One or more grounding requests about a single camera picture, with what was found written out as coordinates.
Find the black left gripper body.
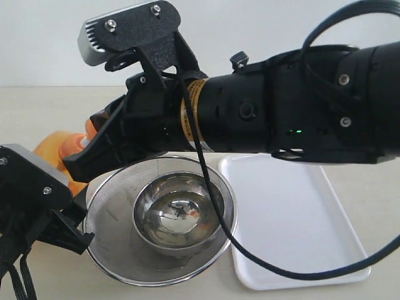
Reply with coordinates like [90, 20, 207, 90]
[1, 187, 94, 264]

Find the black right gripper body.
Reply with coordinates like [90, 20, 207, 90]
[107, 72, 188, 156]

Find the orange pump soap bottle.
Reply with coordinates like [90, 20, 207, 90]
[33, 119, 97, 196]

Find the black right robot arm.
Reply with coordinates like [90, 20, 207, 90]
[63, 42, 399, 183]

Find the small stainless steel bowl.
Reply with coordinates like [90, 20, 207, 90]
[132, 172, 221, 257]

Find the steel mesh strainer basket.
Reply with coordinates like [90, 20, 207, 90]
[83, 156, 238, 287]

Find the white rectangular plastic tray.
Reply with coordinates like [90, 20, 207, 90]
[218, 154, 367, 273]

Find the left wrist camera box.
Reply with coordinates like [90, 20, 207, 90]
[1, 144, 73, 233]

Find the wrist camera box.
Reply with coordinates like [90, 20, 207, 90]
[77, 1, 199, 74]
[1, 144, 73, 233]

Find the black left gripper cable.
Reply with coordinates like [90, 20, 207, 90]
[0, 237, 38, 300]

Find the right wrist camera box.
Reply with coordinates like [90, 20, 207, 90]
[77, 1, 199, 74]

